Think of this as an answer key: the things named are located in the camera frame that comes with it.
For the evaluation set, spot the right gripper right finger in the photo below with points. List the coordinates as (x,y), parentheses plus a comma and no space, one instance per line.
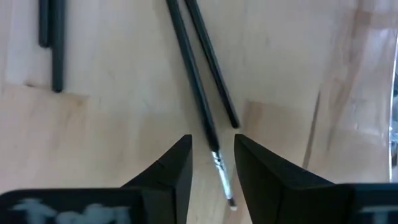
(295,205)

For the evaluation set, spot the clear acrylic brush organizer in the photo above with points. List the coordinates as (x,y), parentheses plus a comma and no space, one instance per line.
(357,93)

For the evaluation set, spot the thin pointed-tip makeup brush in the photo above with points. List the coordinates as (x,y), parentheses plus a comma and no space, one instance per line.
(193,71)

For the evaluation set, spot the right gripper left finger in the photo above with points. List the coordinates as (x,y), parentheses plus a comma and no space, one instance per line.
(161,199)

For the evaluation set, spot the small round-head makeup brush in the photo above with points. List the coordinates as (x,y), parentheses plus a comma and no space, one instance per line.
(44,21)

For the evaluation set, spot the clear-capped makeup brush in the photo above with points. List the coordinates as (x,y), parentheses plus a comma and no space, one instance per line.
(213,62)

